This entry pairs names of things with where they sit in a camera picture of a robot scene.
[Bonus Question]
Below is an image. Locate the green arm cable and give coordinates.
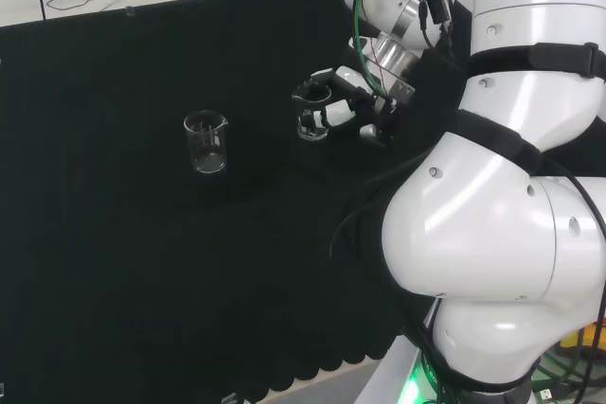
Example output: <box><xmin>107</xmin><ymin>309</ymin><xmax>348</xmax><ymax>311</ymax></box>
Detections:
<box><xmin>352</xmin><ymin>0</ymin><xmax>399</xmax><ymax>105</ymax></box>

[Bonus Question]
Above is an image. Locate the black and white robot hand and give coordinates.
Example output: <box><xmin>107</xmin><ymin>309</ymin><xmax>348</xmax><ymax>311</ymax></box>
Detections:
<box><xmin>300</xmin><ymin>66</ymin><xmax>400</xmax><ymax>149</ymax></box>

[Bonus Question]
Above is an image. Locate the dark green cable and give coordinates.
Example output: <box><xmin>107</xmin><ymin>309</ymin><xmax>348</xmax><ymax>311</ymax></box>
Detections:
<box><xmin>532</xmin><ymin>342</ymin><xmax>606</xmax><ymax>389</ymax></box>

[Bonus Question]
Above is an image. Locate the black plug cable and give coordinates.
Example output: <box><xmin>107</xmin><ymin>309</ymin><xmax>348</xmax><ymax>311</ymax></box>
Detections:
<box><xmin>412</xmin><ymin>0</ymin><xmax>455</xmax><ymax>62</ymax></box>

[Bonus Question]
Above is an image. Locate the clear glass beaker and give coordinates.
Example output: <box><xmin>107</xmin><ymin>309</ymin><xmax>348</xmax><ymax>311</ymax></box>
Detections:
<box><xmin>183</xmin><ymin>110</ymin><xmax>230</xmax><ymax>174</ymax></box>
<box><xmin>291</xmin><ymin>81</ymin><xmax>332</xmax><ymax>142</ymax></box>

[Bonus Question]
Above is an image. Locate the black bench cloth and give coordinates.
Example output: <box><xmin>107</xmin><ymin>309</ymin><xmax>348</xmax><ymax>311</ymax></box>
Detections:
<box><xmin>0</xmin><ymin>0</ymin><xmax>606</xmax><ymax>404</ymax></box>

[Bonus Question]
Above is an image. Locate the yellow stop button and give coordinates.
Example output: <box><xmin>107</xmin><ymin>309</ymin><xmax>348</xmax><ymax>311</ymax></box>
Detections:
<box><xmin>560</xmin><ymin>322</ymin><xmax>606</xmax><ymax>358</ymax></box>

